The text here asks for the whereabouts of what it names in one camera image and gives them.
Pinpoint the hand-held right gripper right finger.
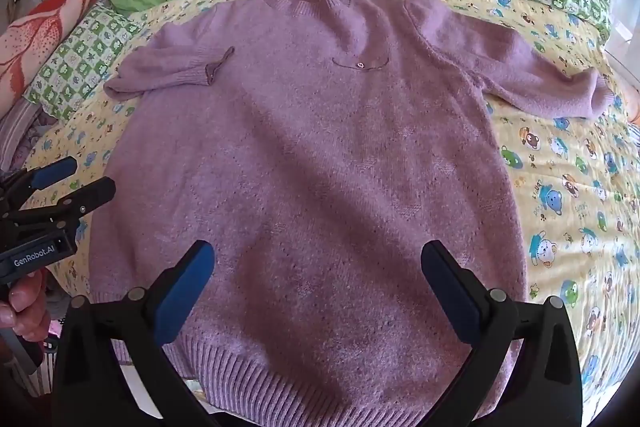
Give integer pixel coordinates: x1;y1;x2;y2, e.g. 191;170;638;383
420;239;583;427

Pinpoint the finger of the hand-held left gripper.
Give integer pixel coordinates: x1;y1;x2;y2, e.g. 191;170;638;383
12;177;117;230
0;156;79;208

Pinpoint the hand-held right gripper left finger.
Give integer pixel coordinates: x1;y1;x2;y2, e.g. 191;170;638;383
52;239;221;427

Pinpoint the purple knit sweater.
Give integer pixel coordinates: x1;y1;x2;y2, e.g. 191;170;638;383
89;0;615;423

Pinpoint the person's left hand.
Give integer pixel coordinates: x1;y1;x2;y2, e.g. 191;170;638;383
0;269;53;350

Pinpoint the striped cloth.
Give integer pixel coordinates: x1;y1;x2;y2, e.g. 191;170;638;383
0;99;56;178

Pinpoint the green checked pillow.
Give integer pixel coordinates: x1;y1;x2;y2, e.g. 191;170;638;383
25;4;143;122

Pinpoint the yellow cartoon print bed sheet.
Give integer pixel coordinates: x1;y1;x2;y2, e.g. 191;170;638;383
25;0;640;423

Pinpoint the red floral blanket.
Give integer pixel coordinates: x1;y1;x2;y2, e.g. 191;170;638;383
0;0;108;118

